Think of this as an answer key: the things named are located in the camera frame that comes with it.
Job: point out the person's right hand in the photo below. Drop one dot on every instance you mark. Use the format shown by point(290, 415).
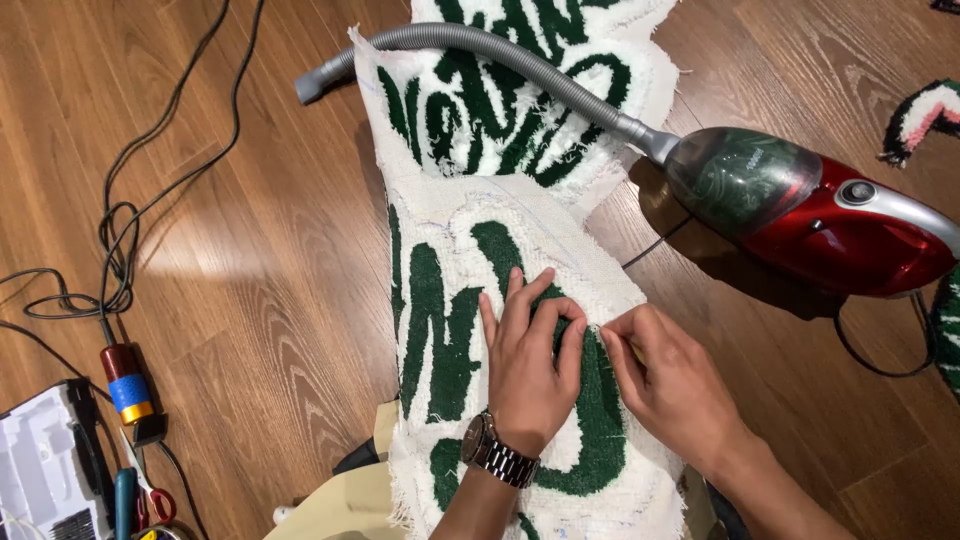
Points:
point(679, 390)

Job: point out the beige garment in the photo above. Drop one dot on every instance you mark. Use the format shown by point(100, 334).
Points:
point(352, 502)

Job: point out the white and green tufted rug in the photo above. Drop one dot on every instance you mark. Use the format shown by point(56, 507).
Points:
point(450, 247)

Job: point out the red handheld vacuum cleaner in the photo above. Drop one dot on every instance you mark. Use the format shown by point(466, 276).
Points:
point(810, 210)

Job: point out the green white striped rug piece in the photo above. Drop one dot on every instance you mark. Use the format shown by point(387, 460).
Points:
point(949, 330)

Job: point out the silver metal wristwatch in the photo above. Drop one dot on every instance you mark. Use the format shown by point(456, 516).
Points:
point(499, 454)

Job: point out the small white object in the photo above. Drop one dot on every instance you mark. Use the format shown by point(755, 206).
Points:
point(284, 515)

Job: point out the pink black white rug piece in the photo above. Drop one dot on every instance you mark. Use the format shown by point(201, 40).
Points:
point(922, 120)

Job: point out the red blue gold electric tool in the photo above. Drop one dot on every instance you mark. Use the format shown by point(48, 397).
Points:
point(127, 382)

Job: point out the person's left hand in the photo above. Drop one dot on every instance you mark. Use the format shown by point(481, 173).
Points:
point(529, 382)

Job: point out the white plastic case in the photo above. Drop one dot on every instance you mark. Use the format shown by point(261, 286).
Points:
point(45, 465)

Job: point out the black plug adapter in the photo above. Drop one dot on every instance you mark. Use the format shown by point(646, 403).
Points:
point(150, 431)

